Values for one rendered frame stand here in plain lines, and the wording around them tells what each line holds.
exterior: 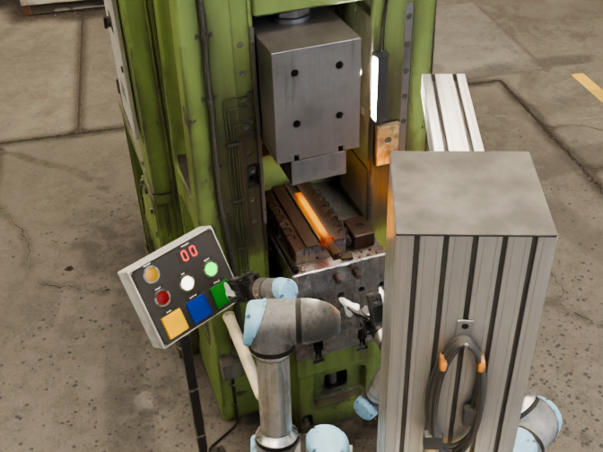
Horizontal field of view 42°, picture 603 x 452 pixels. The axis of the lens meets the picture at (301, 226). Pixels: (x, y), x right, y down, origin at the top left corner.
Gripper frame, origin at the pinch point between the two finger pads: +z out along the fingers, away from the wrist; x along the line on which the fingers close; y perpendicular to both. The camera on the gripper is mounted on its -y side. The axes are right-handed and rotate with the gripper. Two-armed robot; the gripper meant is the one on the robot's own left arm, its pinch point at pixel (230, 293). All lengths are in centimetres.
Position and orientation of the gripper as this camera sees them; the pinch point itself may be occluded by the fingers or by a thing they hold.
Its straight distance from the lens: 263.4
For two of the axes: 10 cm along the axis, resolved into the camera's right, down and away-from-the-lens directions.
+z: -5.9, 0.5, 8.0
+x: -7.1, 4.4, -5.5
